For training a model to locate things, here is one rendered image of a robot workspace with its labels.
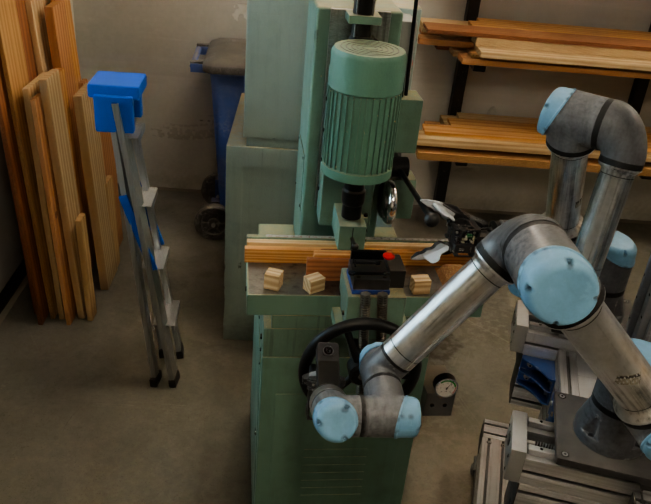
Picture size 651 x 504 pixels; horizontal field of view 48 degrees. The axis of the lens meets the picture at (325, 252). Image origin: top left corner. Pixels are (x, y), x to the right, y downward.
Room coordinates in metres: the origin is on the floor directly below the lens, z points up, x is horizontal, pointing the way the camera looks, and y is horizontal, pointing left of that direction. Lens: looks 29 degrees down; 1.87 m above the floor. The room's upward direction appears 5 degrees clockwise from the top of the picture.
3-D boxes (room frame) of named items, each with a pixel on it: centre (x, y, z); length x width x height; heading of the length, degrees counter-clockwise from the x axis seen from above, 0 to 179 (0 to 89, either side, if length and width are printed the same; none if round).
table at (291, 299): (1.60, -0.11, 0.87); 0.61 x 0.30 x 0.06; 98
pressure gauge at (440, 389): (1.53, -0.35, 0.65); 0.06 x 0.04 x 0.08; 98
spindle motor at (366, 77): (1.70, -0.06, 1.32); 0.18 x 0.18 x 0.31
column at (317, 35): (1.99, -0.01, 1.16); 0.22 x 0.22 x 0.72; 8
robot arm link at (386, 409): (1.04, -0.14, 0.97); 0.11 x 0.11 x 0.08; 6
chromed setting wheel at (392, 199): (1.84, -0.16, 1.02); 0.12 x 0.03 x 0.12; 8
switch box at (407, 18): (2.04, -0.15, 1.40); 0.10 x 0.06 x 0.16; 8
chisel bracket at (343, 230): (1.72, -0.06, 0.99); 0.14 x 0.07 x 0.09; 8
